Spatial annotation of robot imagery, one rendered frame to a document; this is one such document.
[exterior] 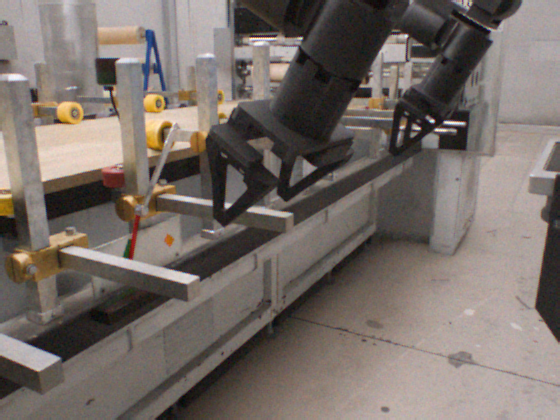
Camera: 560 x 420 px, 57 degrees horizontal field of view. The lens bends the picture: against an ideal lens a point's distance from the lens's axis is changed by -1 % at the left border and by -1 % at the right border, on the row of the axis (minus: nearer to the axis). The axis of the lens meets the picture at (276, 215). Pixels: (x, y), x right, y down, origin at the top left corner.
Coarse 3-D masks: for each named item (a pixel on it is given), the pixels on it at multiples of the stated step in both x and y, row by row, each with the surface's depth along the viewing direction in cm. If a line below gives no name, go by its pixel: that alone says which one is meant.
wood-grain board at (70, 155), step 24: (96, 120) 206; (192, 120) 205; (0, 144) 149; (48, 144) 148; (72, 144) 148; (96, 144) 148; (120, 144) 148; (0, 168) 116; (48, 168) 115; (72, 168) 115; (96, 168) 115; (48, 192) 105
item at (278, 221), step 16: (112, 192) 113; (160, 208) 108; (176, 208) 106; (192, 208) 103; (208, 208) 101; (256, 208) 99; (240, 224) 99; (256, 224) 97; (272, 224) 95; (288, 224) 95
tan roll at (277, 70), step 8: (272, 64) 341; (280, 64) 338; (288, 64) 335; (248, 72) 352; (272, 72) 339; (280, 72) 336; (368, 72) 313; (384, 72) 308; (400, 72) 304; (272, 80) 343; (280, 80) 340; (368, 80) 318
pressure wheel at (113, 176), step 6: (108, 168) 112; (114, 168) 113; (120, 168) 112; (108, 174) 109; (114, 174) 109; (120, 174) 109; (108, 180) 110; (114, 180) 109; (120, 180) 109; (108, 186) 110; (114, 186) 110; (120, 186) 110
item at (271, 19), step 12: (240, 0) 41; (252, 0) 40; (264, 0) 39; (276, 0) 38; (288, 0) 38; (408, 0) 39; (264, 12) 40; (276, 12) 39; (288, 12) 39; (276, 24) 40; (288, 24) 40; (288, 36) 41
